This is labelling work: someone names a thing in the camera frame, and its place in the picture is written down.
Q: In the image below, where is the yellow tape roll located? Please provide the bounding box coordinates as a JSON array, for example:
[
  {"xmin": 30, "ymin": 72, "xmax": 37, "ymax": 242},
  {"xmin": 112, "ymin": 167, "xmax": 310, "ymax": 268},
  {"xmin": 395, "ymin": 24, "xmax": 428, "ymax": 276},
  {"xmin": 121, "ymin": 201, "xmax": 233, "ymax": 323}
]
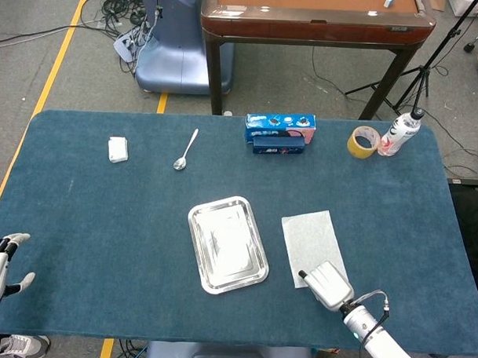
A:
[{"xmin": 346, "ymin": 125, "xmax": 382, "ymax": 160}]

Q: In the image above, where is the small white box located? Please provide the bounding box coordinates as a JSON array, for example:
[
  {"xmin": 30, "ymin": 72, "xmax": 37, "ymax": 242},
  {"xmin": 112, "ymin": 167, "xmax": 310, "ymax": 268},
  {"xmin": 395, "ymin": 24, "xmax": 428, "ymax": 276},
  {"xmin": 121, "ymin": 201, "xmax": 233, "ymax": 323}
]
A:
[{"xmin": 107, "ymin": 136, "xmax": 130, "ymax": 164}]

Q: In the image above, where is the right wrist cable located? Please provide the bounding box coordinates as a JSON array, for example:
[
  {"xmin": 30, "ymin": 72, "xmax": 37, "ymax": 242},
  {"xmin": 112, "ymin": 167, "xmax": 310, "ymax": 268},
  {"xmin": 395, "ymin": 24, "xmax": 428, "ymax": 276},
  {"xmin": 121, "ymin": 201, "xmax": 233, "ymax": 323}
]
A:
[{"xmin": 350, "ymin": 288, "xmax": 391, "ymax": 358}]

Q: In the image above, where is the brown mahjong table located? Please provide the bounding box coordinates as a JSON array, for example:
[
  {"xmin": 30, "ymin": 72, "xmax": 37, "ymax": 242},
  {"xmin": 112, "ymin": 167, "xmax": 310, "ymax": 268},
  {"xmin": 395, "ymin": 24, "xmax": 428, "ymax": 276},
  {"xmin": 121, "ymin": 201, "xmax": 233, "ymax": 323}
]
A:
[{"xmin": 196, "ymin": 0, "xmax": 438, "ymax": 124}]

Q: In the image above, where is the blue table cloth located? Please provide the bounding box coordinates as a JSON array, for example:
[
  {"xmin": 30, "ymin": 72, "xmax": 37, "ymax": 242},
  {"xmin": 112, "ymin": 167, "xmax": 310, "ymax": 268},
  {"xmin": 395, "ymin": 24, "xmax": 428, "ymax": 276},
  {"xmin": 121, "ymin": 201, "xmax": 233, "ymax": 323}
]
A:
[{"xmin": 0, "ymin": 107, "xmax": 478, "ymax": 356}]

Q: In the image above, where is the metal spoon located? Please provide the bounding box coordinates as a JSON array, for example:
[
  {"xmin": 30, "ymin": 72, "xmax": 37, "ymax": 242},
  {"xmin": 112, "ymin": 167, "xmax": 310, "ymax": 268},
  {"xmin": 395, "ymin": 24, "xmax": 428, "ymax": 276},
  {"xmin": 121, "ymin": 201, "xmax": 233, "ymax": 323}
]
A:
[{"xmin": 173, "ymin": 127, "xmax": 200, "ymax": 172}]

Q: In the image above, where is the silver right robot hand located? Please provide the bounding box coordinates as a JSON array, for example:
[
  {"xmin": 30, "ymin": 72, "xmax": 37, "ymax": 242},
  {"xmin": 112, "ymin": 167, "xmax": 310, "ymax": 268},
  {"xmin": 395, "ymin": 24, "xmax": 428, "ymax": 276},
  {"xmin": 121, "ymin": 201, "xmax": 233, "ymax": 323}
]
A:
[{"xmin": 297, "ymin": 260, "xmax": 356, "ymax": 312}]

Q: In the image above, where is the black floor cable bundle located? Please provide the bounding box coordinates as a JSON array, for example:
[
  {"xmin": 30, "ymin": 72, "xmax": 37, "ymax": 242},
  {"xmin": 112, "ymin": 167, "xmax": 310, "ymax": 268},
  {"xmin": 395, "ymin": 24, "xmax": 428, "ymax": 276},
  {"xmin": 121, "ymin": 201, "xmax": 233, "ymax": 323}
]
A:
[{"xmin": 77, "ymin": 0, "xmax": 159, "ymax": 75}]

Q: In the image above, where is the white pink plastic bottle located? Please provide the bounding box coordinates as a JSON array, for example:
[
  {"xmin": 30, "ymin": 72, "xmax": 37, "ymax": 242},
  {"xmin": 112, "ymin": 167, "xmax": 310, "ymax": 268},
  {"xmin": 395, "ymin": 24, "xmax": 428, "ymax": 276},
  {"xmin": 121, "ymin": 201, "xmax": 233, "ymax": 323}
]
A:
[{"xmin": 377, "ymin": 107, "xmax": 425, "ymax": 159}]

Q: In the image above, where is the white paper pad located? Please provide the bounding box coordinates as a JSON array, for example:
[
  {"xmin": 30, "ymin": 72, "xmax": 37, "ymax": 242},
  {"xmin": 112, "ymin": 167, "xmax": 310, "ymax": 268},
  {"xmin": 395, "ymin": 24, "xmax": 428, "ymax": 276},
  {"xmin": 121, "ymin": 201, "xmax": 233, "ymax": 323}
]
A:
[{"xmin": 279, "ymin": 208, "xmax": 351, "ymax": 290}]

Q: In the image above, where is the dark blue small box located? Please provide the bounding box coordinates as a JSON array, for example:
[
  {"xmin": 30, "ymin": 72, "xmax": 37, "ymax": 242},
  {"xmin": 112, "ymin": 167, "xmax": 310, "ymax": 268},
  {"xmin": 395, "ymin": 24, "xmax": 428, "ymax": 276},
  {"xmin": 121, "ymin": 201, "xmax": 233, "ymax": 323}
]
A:
[{"xmin": 252, "ymin": 134, "xmax": 306, "ymax": 157}]

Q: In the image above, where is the black tripod stand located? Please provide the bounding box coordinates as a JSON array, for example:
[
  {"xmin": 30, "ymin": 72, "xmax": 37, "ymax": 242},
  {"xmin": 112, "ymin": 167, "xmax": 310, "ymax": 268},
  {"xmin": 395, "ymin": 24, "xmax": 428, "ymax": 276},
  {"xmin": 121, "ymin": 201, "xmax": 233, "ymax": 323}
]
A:
[{"xmin": 344, "ymin": 0, "xmax": 478, "ymax": 118}]

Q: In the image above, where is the silver metal tray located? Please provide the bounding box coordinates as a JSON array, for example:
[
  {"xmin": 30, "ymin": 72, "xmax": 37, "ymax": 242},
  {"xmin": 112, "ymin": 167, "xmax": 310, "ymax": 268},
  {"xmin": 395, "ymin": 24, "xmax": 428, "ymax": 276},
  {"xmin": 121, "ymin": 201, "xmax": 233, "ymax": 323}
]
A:
[{"xmin": 184, "ymin": 194, "xmax": 272, "ymax": 297}]

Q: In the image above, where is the blue Oreo cookie box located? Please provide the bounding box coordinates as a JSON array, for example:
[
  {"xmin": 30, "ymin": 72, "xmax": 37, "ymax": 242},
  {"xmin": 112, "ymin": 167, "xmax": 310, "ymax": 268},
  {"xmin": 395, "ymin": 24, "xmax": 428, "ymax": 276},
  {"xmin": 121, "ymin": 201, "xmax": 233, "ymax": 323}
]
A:
[{"xmin": 244, "ymin": 111, "xmax": 317, "ymax": 147}]

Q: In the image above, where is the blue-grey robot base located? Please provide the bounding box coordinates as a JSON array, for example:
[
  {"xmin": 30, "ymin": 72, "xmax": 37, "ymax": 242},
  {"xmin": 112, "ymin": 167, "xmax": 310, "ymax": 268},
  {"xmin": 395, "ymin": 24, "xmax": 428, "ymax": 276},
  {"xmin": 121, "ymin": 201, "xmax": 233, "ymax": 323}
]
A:
[{"xmin": 133, "ymin": 0, "xmax": 236, "ymax": 97}]

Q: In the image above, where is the grey power strip with plugs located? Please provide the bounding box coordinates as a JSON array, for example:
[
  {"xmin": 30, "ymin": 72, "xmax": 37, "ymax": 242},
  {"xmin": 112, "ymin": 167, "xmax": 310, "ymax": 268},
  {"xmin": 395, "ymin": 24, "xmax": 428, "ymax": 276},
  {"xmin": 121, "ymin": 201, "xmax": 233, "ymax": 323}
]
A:
[{"xmin": 112, "ymin": 24, "xmax": 148, "ymax": 64}]

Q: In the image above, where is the grey sneaker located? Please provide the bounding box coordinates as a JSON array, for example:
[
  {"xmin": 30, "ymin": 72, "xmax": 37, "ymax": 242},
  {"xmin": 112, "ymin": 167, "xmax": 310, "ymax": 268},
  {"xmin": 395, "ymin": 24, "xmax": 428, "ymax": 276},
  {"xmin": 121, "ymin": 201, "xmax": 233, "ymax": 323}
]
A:
[{"xmin": 0, "ymin": 333, "xmax": 52, "ymax": 358}]

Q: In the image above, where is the blue-grey own robot base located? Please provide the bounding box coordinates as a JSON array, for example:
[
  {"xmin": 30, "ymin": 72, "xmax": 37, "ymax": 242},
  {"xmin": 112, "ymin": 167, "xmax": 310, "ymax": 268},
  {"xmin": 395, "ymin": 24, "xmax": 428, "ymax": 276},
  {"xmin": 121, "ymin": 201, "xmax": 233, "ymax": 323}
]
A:
[{"xmin": 144, "ymin": 340, "xmax": 316, "ymax": 358}]

